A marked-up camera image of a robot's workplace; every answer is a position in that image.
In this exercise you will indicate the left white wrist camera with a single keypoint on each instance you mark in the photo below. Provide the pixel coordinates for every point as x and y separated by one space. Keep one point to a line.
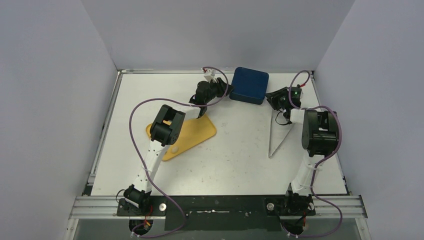
209 75

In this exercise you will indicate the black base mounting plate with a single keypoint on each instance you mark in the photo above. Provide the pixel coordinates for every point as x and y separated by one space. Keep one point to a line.
221 213

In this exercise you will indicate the yellow plastic tray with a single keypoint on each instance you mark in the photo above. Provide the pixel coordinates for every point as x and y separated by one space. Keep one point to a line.
193 133

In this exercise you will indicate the white swirl chocolate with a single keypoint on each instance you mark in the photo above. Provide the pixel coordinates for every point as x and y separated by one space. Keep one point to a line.
175 149

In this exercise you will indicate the metal serving tongs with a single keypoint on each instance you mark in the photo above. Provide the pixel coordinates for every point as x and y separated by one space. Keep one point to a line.
278 131

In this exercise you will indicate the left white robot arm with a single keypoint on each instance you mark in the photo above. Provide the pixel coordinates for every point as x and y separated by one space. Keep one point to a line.
165 131

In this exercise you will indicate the dark blue box lid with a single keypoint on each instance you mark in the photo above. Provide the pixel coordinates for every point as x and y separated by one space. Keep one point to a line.
249 85

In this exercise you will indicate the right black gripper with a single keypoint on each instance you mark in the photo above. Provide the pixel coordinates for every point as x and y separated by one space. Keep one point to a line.
274 98

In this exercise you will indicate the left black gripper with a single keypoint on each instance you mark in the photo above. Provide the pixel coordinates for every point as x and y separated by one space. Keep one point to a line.
220 85

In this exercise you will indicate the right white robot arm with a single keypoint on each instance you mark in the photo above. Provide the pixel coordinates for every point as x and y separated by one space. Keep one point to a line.
319 138

